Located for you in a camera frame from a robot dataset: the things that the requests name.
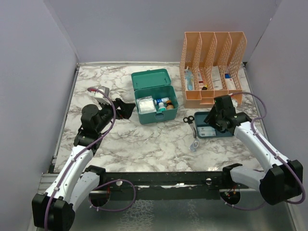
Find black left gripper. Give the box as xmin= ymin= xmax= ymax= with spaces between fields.
xmin=96 ymin=98 xmax=136 ymax=133

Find white gauze pad packet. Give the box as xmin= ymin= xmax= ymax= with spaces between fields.
xmin=136 ymin=96 xmax=156 ymax=114

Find dark teal divided tray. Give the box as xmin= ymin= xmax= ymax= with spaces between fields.
xmin=194 ymin=111 xmax=233 ymax=139

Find light blue mask packet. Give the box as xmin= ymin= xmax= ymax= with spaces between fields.
xmin=198 ymin=127 xmax=216 ymax=137

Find black handled scissors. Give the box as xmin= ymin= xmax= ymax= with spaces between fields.
xmin=183 ymin=115 xmax=197 ymax=140

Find white bottle green label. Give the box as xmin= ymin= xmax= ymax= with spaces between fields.
xmin=158 ymin=102 xmax=167 ymax=111

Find white bottle blue label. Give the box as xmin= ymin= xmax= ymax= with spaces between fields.
xmin=154 ymin=97 xmax=169 ymax=104

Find green plastic medicine box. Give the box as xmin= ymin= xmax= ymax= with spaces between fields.
xmin=131 ymin=69 xmax=179 ymax=125

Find tape roll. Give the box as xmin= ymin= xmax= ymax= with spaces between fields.
xmin=190 ymin=139 xmax=199 ymax=152

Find amber bottle orange label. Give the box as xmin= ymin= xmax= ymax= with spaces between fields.
xmin=166 ymin=100 xmax=174 ymax=110

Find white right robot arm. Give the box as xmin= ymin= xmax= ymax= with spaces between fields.
xmin=204 ymin=93 xmax=306 ymax=205

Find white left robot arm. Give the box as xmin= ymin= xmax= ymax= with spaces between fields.
xmin=32 ymin=98 xmax=136 ymax=231

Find blue white medicine box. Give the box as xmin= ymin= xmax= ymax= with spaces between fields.
xmin=225 ymin=67 xmax=236 ymax=90

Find red white medicine box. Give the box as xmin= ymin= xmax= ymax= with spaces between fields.
xmin=197 ymin=69 xmax=208 ymax=90

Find orange plastic file organizer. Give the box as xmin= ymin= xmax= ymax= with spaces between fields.
xmin=180 ymin=32 xmax=247 ymax=108

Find blue toothbrush package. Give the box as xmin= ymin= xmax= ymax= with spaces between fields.
xmin=184 ymin=69 xmax=194 ymax=90

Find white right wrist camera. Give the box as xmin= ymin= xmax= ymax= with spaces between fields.
xmin=229 ymin=93 xmax=238 ymax=108

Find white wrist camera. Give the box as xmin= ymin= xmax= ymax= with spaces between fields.
xmin=229 ymin=93 xmax=238 ymax=108
xmin=94 ymin=87 xmax=110 ymax=105

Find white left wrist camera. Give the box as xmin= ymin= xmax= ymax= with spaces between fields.
xmin=94 ymin=87 xmax=110 ymax=105

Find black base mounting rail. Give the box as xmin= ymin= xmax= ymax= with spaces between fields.
xmin=85 ymin=165 xmax=247 ymax=201

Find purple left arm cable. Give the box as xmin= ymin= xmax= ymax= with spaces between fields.
xmin=43 ymin=87 xmax=137 ymax=229

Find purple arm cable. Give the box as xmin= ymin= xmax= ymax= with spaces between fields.
xmin=43 ymin=87 xmax=137 ymax=229
xmin=223 ymin=92 xmax=304 ymax=210

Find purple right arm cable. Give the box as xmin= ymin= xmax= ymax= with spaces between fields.
xmin=223 ymin=92 xmax=304 ymax=210

